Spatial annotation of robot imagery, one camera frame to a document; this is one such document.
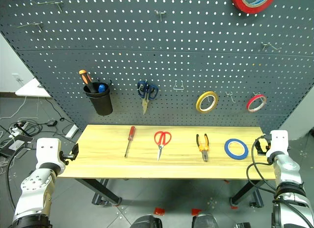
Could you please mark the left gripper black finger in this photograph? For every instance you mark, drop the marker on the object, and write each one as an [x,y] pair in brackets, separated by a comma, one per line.
[23,139]
[75,150]

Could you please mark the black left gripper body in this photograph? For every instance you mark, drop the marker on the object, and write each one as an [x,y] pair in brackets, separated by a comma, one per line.
[65,156]

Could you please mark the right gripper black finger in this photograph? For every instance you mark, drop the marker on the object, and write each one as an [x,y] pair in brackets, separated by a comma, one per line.
[258,147]

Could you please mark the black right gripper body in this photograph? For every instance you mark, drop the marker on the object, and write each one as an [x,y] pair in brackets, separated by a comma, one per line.
[266,145]

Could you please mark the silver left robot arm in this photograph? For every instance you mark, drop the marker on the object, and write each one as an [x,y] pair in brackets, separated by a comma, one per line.
[34,188]

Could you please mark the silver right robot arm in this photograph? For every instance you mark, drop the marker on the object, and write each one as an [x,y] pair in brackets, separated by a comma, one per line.
[289,179]

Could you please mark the grey pegboard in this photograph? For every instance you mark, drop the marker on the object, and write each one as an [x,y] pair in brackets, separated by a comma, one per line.
[171,53]

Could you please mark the white power strip with plugs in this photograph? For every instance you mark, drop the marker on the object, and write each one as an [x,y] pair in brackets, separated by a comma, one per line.
[15,130]

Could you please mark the blue tape roll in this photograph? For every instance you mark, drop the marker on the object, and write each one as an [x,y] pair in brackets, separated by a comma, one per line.
[228,151]

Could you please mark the black power adapter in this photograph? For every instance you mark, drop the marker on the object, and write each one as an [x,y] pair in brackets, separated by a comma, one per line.
[52,123]

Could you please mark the small red tape roll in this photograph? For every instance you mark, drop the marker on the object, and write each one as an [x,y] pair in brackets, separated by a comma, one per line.
[250,104]

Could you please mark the black table leg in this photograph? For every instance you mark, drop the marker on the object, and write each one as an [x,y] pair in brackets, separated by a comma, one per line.
[98,191]
[246,192]

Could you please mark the white side table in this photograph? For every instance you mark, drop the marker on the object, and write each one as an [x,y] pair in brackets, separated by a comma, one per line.
[32,88]

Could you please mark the orange black pliers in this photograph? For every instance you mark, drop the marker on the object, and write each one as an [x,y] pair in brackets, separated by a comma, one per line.
[203,147]

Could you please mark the black plastic cup holder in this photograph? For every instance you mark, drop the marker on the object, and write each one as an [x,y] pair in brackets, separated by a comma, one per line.
[100,100]

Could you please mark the yellow tape roll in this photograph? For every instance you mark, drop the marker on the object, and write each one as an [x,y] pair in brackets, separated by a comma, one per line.
[199,104]

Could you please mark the dark rounded shape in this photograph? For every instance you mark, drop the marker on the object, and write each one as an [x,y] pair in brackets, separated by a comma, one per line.
[146,221]
[243,225]
[204,221]

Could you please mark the wooden table top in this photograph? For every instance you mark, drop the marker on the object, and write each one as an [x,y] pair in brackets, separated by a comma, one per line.
[176,164]

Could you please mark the large red tape roll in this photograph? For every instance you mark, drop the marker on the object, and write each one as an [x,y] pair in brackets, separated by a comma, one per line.
[252,3]

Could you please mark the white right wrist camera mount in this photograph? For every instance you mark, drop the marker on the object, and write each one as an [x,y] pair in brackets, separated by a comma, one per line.
[278,142]

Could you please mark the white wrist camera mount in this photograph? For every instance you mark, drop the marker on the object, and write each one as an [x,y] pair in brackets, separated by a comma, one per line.
[278,142]
[47,151]

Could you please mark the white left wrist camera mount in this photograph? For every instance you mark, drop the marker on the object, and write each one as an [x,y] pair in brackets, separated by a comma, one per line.
[47,151]

